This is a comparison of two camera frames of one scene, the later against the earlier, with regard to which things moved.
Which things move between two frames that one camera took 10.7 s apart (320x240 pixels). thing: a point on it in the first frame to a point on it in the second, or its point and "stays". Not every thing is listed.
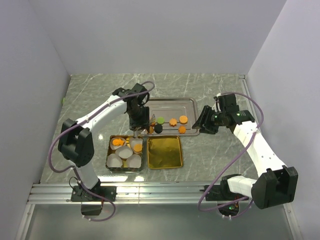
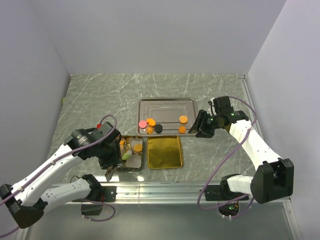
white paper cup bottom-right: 134,161 stays
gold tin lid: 164,152 stays
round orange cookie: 138,147 stays
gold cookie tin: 124,153 stays
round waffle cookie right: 183,119 stays
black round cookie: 158,128 stays
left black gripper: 144,121 to 115,159
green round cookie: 160,120 to 125,156
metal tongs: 152,123 to 111,169
